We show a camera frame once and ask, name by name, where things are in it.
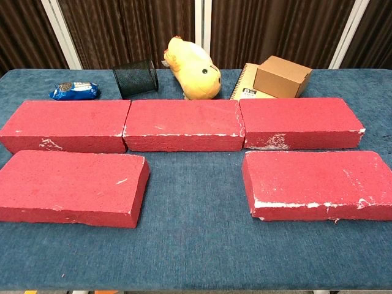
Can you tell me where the blue fabric table cover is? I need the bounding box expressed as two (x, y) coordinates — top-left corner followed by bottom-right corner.
(0, 68), (392, 291)

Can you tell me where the blue cookie packet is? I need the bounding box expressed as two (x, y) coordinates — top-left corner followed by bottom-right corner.
(48, 80), (101, 101)

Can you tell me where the red foam brick white-chipped edge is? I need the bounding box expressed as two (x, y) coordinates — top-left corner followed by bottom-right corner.
(241, 149), (390, 224)

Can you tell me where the black mesh pen cup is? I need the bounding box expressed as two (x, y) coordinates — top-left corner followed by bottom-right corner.
(111, 58), (159, 100)

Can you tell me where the white partition post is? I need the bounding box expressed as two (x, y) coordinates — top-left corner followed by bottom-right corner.
(41, 0), (83, 70)
(329, 0), (371, 70)
(194, 0), (213, 62)

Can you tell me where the yellow plush toy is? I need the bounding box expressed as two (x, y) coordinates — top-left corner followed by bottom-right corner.
(162, 36), (222, 100)

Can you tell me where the brown cardboard box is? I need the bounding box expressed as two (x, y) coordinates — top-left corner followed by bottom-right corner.
(253, 55), (314, 99)

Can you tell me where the red foam brick small scratch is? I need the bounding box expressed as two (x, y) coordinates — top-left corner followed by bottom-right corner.
(0, 149), (151, 229)

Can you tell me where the brown spiral notebook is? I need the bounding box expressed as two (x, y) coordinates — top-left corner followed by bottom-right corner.
(229, 62), (276, 100)

